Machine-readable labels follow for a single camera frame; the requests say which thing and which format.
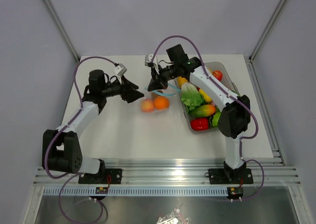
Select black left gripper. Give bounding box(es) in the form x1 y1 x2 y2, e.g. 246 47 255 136
101 75 144 103

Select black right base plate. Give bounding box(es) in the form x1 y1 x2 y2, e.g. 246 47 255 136
207 168 254 185

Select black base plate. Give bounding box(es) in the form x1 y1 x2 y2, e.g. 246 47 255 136
78 168 122 184
207 168 254 185

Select clear plastic food bin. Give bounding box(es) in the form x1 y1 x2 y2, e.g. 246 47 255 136
181 62 239 134

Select bag of small parts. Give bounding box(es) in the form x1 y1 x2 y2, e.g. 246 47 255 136
156 204 192 224

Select small yellow toy fruit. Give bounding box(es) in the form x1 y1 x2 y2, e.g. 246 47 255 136
177 77 189 88

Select aluminium mounting rail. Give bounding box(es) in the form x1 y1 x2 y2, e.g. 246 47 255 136
33 159 301 187

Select green white toy cabbage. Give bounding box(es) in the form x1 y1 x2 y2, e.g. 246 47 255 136
180 83 205 113

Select green striped toy watermelon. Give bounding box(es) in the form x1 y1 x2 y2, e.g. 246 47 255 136
209 111 221 129

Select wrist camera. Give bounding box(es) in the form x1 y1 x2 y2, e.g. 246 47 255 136
114 63 127 78
145 54 158 70

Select orange toy tangerine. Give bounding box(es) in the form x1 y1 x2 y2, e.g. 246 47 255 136
154 96 170 110

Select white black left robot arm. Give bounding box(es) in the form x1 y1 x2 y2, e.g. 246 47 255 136
42 69 144 183

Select right aluminium frame post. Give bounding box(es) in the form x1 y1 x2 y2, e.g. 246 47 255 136
249 0 288 63

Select aluminium frame post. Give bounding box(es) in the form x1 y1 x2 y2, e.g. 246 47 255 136
249 0 288 63
41 0 80 62

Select brown toy kiwi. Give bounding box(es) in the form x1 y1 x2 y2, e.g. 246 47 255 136
151 91 163 99

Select clear zip top bag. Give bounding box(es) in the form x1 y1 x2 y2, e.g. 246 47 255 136
140 84 180 113

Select white slotted cable duct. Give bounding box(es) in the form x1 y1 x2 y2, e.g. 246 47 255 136
43 186 228 197

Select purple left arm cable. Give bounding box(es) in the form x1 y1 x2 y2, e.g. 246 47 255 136
44 56 119 179

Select green orange toy mango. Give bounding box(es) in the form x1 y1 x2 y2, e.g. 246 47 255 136
190 104 216 118

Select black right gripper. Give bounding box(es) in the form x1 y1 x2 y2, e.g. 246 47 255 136
148 63 179 91

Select left aluminium frame post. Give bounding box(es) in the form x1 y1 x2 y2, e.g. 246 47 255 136
41 0 80 62

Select red toy bell pepper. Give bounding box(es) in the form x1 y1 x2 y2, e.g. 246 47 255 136
190 118 209 132

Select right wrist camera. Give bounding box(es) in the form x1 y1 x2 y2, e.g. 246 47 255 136
145 54 158 70

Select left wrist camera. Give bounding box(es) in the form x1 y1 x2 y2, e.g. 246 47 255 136
114 63 127 78

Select orange pink toy peach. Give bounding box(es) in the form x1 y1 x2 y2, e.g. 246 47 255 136
140 98 155 113

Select yellow toy pear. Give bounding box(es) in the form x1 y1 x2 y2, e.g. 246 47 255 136
199 89 212 103

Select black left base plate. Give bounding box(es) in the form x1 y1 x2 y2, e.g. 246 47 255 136
78 168 122 184

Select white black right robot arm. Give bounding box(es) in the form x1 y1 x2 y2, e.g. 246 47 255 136
145 44 250 183

